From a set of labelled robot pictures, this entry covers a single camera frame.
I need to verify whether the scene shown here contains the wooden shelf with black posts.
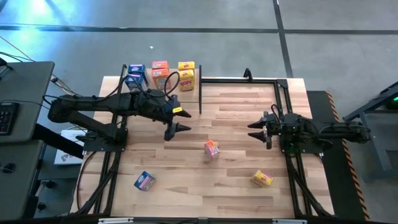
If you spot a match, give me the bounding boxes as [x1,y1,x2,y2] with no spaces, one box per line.
[113,63,203,115]

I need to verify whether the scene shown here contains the black desk knob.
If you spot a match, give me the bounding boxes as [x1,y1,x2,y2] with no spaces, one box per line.
[1,162,17,174]

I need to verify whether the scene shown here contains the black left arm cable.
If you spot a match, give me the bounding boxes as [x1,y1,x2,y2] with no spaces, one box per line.
[43,70,182,108]

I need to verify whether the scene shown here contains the black keyboard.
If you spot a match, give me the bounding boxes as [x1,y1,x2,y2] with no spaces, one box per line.
[0,102,20,136]

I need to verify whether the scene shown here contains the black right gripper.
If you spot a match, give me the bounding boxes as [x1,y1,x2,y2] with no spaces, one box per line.
[247,111,295,151]

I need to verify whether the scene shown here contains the grey metal cart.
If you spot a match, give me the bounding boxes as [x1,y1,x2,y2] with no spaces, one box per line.
[343,81,398,183]

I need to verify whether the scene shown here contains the black desk support beam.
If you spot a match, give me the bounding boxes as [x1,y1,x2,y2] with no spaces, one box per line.
[32,123,85,160]

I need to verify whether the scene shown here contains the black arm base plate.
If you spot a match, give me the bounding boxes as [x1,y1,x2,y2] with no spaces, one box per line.
[82,129,128,153]
[278,129,324,154]

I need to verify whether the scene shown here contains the blue Frosted Flakes cereal box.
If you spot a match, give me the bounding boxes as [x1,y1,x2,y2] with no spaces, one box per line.
[133,170,157,192]
[124,73,149,93]
[127,63,147,75]

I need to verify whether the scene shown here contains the black hazard-striped floor mat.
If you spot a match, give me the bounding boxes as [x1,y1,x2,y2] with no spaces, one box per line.
[306,90,371,222]

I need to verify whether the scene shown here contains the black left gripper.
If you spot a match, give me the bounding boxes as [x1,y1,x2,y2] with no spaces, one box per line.
[139,92,193,142]

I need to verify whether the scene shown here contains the floor cable bundle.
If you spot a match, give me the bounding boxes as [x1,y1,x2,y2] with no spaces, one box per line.
[49,73,98,108]

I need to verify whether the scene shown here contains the white printed board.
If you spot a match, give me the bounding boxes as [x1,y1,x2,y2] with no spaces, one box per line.
[53,129,85,166]

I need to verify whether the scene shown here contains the black metal table frame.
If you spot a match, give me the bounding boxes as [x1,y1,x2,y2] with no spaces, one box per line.
[73,67,335,218]

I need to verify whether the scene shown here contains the silver table edge bracket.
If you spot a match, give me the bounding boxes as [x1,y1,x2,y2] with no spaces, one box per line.
[98,217,134,224]
[272,219,308,224]

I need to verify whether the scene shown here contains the grey side desk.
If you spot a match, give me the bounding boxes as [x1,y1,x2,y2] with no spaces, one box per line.
[0,61,55,144]
[0,139,45,221]

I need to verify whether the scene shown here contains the yellow Corn Pops cereal box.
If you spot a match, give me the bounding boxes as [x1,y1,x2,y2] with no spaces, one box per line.
[251,169,274,188]
[177,69,196,92]
[177,60,196,71]

